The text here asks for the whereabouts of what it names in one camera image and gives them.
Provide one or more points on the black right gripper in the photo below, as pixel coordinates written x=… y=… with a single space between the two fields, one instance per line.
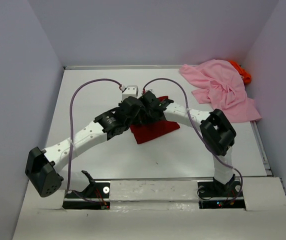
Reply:
x=148 y=119

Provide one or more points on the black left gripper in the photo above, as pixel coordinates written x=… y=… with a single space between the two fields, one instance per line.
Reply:
x=136 y=120

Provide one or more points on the dark red t shirt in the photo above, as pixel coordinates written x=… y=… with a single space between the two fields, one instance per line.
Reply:
x=147 y=131

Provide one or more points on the pink t shirt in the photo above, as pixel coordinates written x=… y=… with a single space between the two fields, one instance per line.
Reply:
x=219 y=84

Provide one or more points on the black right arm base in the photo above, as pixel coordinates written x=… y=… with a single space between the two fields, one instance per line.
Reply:
x=211 y=198

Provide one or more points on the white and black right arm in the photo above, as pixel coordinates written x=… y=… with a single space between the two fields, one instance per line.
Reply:
x=213 y=128

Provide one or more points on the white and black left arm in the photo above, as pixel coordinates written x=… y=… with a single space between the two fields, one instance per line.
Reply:
x=43 y=166

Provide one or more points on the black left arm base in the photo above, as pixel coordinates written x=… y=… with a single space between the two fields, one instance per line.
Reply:
x=96 y=196

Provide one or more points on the orange cloth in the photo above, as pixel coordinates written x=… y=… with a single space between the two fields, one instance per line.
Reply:
x=246 y=76

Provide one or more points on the white cardboard front cover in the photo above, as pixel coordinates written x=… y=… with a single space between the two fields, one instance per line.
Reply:
x=158 y=210

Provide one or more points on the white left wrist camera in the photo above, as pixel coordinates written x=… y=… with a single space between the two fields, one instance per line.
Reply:
x=129 y=91

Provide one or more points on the white back table rail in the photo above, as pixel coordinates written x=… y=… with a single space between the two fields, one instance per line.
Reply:
x=118 y=67

